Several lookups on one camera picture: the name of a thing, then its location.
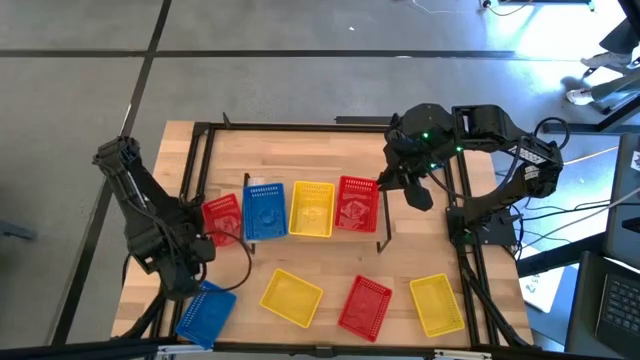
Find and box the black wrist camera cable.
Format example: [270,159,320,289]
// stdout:
[427,144,524,201]
[202,229,253,294]

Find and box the blue plastic basket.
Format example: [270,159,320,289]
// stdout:
[174,279,238,350]
[241,182,289,243]

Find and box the black desk leg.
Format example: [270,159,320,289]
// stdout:
[517,232,606,279]

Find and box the dark grey floor object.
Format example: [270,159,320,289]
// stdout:
[0,219,37,242]

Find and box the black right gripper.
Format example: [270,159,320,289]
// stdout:
[378,127,444,212]

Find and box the black metal stand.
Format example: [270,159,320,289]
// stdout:
[542,97,640,135]

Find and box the black cable conduit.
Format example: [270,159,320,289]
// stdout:
[117,294,169,341]
[457,249,534,349]

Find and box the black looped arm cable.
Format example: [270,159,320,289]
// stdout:
[533,116,571,151]

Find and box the person's foot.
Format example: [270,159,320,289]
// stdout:
[566,88,596,107]
[580,51,632,70]

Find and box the black aluminium table frame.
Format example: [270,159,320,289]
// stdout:
[149,112,501,349]

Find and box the yellow cable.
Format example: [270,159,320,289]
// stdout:
[562,145,621,166]

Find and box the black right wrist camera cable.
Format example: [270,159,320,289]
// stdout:
[427,144,524,201]

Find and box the yellow plastic basket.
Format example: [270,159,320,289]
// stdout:
[258,267,325,330]
[408,272,466,339]
[288,180,336,239]

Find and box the person's leg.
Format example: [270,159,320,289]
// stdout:
[599,19,640,54]
[589,69,640,101]

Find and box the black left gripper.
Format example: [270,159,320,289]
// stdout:
[144,224,217,301]

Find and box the red plastic basket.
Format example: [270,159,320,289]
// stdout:
[333,174,381,234]
[337,274,394,344]
[200,193,245,248]

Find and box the black laptop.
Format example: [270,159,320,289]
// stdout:
[594,272,640,359]

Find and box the black flat mounting bar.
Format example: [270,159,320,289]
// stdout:
[334,115,396,126]

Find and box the grey flat panel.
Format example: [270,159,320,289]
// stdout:
[602,132,640,271]

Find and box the white printed paper sheet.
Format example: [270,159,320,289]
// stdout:
[518,269,566,314]

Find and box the black beam with silver brackets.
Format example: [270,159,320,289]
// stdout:
[0,337,640,360]

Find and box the black left wrist camera cable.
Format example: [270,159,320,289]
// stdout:
[202,229,253,294]

